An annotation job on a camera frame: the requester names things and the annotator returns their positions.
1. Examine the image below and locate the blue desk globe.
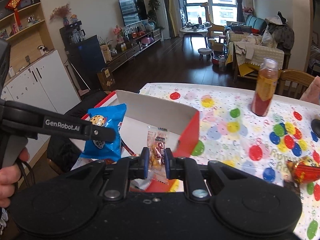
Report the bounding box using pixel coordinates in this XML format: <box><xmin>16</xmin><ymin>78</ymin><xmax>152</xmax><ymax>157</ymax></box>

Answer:
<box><xmin>311</xmin><ymin>119</ymin><xmax>320</xmax><ymax>138</ymax></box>

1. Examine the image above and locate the black snack packet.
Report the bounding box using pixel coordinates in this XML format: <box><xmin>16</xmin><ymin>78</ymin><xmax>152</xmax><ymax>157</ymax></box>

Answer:
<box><xmin>283</xmin><ymin>180</ymin><xmax>300</xmax><ymax>197</ymax></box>

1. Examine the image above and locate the person's left hand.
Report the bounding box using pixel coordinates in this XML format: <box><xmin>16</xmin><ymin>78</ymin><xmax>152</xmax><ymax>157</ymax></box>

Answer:
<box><xmin>0</xmin><ymin>147</ymin><xmax>30</xmax><ymax>209</ymax></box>

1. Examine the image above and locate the balloon pattern tablecloth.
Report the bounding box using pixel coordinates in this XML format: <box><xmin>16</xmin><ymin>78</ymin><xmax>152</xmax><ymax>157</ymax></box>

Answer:
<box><xmin>138</xmin><ymin>82</ymin><xmax>320</xmax><ymax>240</ymax></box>

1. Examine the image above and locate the white cabinet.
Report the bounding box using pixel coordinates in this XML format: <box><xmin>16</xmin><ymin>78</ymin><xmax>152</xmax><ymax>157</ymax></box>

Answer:
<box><xmin>0</xmin><ymin>49</ymin><xmax>81</xmax><ymax>156</ymax></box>

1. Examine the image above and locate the small grey stool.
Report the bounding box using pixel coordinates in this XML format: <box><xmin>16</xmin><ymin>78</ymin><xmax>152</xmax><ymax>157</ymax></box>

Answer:
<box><xmin>198</xmin><ymin>48</ymin><xmax>213</xmax><ymax>61</ymax></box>

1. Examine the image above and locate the round coffee table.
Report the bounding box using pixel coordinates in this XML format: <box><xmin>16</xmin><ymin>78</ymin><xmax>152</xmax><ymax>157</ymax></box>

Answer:
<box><xmin>179</xmin><ymin>27</ymin><xmax>208</xmax><ymax>48</ymax></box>

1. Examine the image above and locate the white snack bag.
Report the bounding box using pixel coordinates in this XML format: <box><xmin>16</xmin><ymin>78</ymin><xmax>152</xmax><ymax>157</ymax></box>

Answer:
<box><xmin>131</xmin><ymin>179</ymin><xmax>152</xmax><ymax>191</ymax></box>

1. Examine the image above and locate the sofa with cream cover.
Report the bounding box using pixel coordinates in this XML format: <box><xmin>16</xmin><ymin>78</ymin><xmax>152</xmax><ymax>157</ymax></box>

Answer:
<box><xmin>226</xmin><ymin>15</ymin><xmax>289</xmax><ymax>81</ymax></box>

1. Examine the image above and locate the pile of dark clothes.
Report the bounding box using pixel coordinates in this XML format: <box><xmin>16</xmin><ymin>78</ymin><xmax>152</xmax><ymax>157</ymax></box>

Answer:
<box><xmin>265</xmin><ymin>11</ymin><xmax>295</xmax><ymax>52</ymax></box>

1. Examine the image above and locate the red cardboard box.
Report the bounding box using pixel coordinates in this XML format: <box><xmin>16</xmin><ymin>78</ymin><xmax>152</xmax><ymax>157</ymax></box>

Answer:
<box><xmin>71</xmin><ymin>89</ymin><xmax>201</xmax><ymax>193</ymax></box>

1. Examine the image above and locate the dark tv cabinet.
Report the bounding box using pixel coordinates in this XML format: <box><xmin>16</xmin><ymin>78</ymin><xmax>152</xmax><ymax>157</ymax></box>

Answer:
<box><xmin>106</xmin><ymin>28</ymin><xmax>162</xmax><ymax>71</ymax></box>

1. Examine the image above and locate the wooden chair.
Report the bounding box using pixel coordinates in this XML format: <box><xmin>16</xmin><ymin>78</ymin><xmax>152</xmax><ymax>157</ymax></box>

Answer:
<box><xmin>277</xmin><ymin>69</ymin><xmax>315</xmax><ymax>99</ymax></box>

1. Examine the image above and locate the red yellow snack bag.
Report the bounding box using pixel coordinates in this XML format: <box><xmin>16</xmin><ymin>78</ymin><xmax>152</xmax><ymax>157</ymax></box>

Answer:
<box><xmin>286</xmin><ymin>156</ymin><xmax>320</xmax><ymax>185</ymax></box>

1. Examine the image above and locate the orange drink bottle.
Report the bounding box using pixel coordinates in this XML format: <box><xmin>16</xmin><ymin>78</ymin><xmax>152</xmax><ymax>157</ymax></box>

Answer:
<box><xmin>251</xmin><ymin>58</ymin><xmax>279</xmax><ymax>116</ymax></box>

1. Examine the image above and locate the blue cookie packet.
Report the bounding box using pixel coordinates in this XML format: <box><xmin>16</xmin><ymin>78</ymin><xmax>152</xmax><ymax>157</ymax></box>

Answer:
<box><xmin>80</xmin><ymin>103</ymin><xmax>126</xmax><ymax>162</ymax></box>

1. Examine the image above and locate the wall television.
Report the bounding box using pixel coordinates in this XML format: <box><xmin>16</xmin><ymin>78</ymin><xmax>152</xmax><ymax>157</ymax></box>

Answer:
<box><xmin>119</xmin><ymin>0</ymin><xmax>148</xmax><ymax>27</ymax></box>

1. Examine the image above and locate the clear orange snack packet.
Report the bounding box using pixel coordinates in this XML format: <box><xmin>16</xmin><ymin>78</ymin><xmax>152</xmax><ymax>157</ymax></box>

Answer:
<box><xmin>147</xmin><ymin>126</ymin><xmax>169</xmax><ymax>184</ymax></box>

